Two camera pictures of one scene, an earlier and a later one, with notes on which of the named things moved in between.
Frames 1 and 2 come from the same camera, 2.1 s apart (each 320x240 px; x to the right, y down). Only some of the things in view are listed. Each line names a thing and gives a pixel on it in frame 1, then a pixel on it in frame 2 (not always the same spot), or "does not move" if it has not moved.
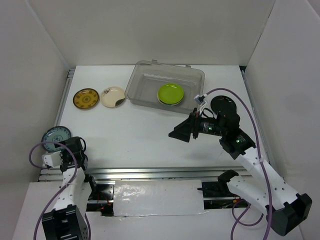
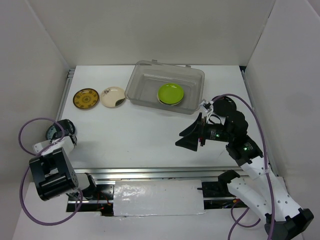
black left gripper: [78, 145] -> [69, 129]
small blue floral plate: [164, 103] does not move
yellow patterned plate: [85, 98] does not move
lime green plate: [170, 94] does not move
